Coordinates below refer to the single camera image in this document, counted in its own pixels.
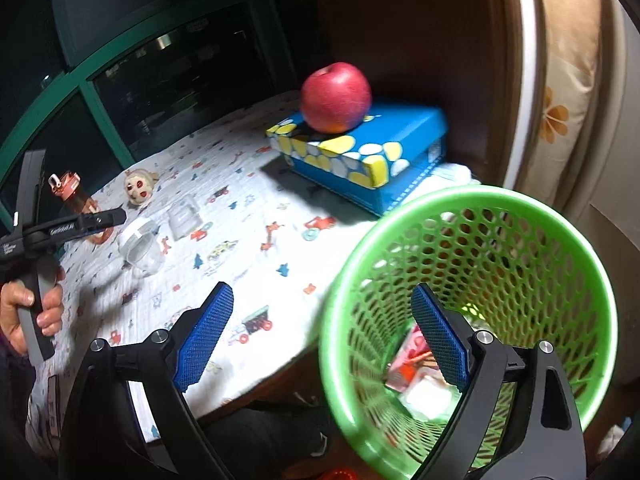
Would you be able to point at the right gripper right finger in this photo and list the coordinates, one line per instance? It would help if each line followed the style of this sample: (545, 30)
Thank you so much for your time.
(542, 437)

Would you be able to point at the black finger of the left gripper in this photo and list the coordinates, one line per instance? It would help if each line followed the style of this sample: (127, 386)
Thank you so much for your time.
(100, 221)

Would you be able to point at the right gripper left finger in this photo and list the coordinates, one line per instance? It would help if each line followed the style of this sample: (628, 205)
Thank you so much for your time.
(100, 425)

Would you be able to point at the trash in basket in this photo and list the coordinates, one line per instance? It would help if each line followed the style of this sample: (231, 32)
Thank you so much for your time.
(415, 376)

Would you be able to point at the green mesh trash basket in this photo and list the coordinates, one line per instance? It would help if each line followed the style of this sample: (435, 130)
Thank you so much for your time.
(506, 262)

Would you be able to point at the person left hand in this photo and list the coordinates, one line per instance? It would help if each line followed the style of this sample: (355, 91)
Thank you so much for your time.
(14, 295)

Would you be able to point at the orange water bottle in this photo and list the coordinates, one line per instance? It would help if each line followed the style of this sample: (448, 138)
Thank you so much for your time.
(69, 189)

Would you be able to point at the clear plastic cup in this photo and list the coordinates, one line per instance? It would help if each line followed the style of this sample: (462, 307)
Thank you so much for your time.
(139, 247)

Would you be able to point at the small plush toy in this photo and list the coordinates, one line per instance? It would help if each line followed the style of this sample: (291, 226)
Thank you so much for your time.
(139, 186)

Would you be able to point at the clear rectangular plastic box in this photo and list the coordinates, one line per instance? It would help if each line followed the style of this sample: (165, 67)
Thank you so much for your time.
(183, 217)

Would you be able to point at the printed white cloth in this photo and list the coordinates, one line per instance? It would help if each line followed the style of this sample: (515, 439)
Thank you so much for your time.
(276, 238)

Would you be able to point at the red apple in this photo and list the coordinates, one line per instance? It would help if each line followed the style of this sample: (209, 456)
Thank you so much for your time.
(335, 98)

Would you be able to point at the blue yellow tissue box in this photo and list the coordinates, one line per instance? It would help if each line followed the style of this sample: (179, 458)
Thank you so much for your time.
(377, 164)

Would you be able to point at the floral pillow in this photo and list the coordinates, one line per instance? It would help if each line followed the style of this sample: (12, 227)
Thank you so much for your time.
(573, 37)

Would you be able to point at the wooden headboard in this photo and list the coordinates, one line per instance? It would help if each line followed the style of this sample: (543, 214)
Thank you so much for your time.
(481, 61)

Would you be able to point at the green window frame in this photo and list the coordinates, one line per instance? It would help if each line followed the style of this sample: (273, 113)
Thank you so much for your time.
(154, 83)

